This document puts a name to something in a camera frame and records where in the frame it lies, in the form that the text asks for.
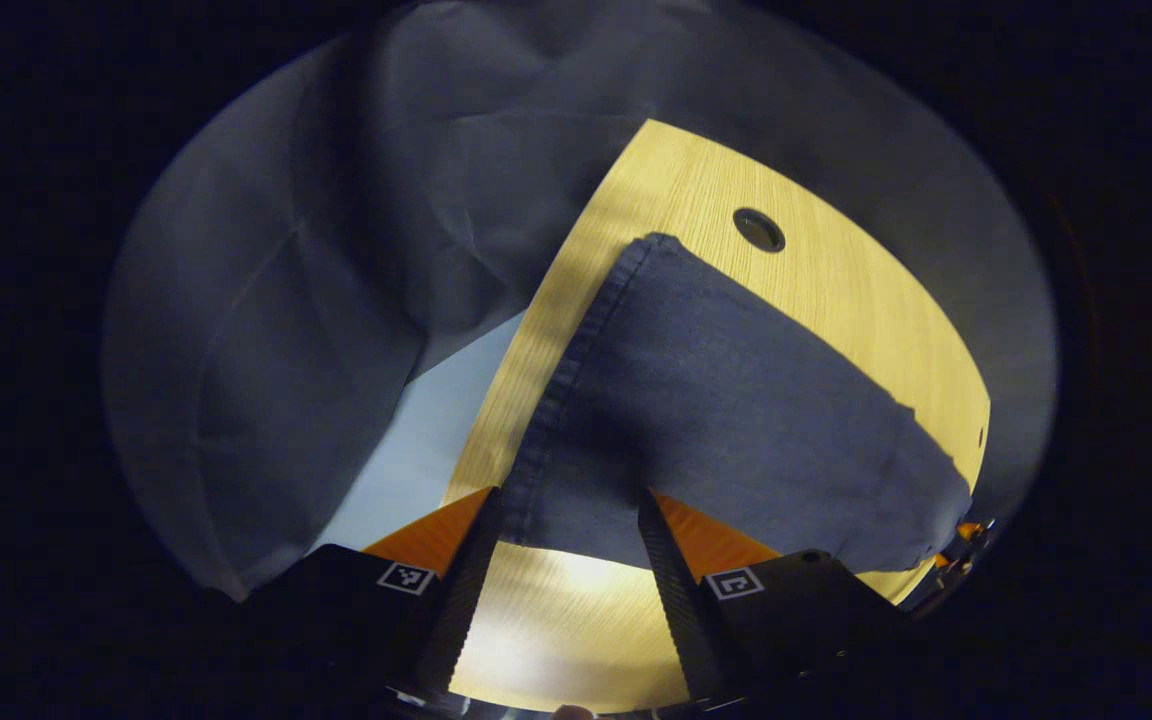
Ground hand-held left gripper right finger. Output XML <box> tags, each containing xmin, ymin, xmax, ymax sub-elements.
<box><xmin>636</xmin><ymin>488</ymin><xmax>917</xmax><ymax>711</ymax></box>

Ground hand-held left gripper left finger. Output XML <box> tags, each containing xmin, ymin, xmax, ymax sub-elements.
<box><xmin>236</xmin><ymin>485</ymin><xmax>507</xmax><ymax>716</ymax></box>

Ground dark blue jeans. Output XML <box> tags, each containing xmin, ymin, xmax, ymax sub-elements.
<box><xmin>499</xmin><ymin>232</ymin><xmax>974</xmax><ymax>574</ymax></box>

